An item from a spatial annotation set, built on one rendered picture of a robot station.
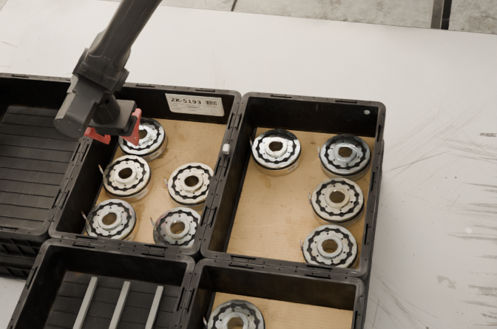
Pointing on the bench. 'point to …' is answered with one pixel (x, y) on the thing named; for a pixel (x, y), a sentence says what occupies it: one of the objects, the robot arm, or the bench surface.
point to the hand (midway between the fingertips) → (121, 140)
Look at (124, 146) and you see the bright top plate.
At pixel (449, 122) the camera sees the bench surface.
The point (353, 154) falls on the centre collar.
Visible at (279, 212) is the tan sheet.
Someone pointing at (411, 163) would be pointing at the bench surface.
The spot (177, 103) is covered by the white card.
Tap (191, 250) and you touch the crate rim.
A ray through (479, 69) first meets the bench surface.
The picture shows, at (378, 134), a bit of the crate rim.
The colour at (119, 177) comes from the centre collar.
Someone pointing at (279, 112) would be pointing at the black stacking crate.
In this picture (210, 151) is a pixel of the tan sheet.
